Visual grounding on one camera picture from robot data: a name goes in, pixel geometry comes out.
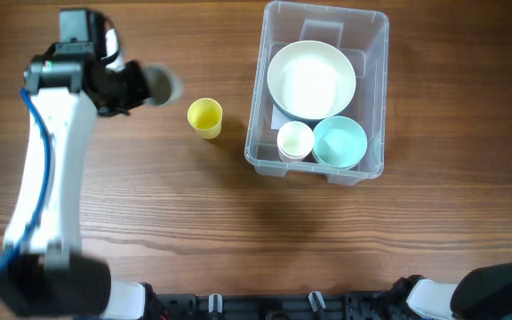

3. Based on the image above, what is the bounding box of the grey cup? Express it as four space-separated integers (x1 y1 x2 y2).
142 64 184 107

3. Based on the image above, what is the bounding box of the cream cup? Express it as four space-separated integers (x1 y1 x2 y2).
276 121 315 163

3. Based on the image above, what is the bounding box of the cream large bowl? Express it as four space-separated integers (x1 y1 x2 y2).
266 40 357 122

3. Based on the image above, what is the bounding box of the clear plastic storage bin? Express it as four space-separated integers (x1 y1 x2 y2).
244 1 390 185

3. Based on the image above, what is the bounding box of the dark blue large bowl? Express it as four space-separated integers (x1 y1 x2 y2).
276 105 321 126

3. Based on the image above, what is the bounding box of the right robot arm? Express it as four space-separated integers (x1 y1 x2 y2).
384 262 512 320

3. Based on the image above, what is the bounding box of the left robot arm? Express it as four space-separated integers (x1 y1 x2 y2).
0 40 151 319

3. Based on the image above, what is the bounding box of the yellow cup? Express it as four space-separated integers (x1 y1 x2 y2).
187 98 223 140

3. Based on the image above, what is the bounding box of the white paper label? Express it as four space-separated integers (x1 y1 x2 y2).
270 105 291 130

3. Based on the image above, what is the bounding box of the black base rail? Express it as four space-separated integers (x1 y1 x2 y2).
156 292 417 320

